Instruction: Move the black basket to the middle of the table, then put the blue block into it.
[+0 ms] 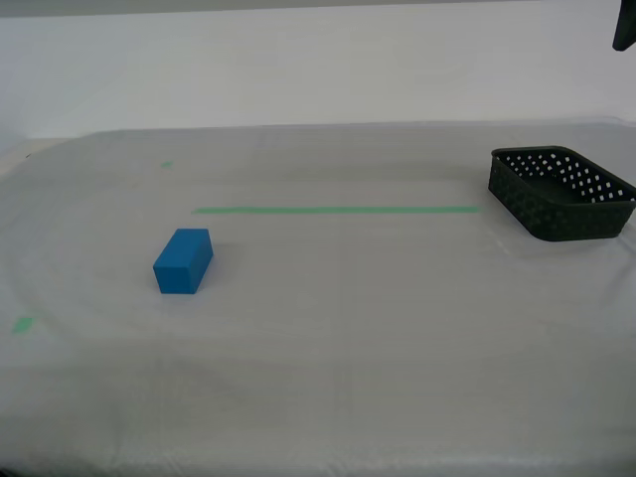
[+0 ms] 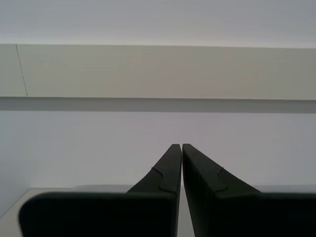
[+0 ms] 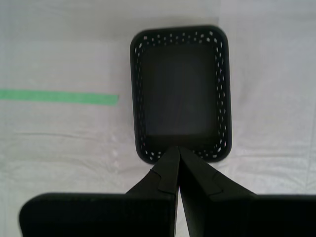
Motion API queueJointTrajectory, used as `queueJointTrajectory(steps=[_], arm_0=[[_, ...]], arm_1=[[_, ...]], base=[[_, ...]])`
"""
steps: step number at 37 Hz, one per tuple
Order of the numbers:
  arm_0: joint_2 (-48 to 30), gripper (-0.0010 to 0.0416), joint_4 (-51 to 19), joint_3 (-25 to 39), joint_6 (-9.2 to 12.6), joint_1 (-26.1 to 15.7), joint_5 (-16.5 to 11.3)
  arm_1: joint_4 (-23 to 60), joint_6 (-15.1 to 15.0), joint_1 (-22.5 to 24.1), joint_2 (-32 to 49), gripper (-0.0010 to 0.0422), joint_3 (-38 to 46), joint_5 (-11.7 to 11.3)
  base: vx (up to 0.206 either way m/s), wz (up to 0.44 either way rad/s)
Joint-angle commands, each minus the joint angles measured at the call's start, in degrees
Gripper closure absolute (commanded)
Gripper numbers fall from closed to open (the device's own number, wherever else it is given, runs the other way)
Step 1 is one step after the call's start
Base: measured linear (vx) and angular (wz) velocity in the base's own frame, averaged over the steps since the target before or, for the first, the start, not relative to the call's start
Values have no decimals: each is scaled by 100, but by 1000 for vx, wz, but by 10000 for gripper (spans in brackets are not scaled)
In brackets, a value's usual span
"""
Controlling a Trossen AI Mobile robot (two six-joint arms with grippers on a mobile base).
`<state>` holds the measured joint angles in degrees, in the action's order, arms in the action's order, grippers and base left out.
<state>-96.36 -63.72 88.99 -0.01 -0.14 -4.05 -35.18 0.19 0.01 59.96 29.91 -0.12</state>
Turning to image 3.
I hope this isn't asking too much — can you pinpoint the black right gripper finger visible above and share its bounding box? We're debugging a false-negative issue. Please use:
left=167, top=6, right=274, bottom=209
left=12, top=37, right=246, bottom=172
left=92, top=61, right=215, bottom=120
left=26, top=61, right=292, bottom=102
left=179, top=147, right=316, bottom=237
left=19, top=145, right=180, bottom=237

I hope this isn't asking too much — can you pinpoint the black perforated plastic basket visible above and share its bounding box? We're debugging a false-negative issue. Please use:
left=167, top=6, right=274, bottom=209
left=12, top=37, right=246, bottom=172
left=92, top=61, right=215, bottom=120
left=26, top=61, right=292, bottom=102
left=129, top=24, right=234, bottom=165

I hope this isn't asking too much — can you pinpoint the white table cloth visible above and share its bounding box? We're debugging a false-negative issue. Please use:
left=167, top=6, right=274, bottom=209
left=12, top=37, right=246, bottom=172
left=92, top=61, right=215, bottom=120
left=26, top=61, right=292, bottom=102
left=0, top=0, right=316, bottom=237

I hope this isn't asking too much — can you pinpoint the long green tape strip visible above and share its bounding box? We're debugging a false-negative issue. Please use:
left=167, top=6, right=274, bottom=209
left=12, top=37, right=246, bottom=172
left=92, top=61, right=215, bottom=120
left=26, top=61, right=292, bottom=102
left=0, top=89, right=119, bottom=106

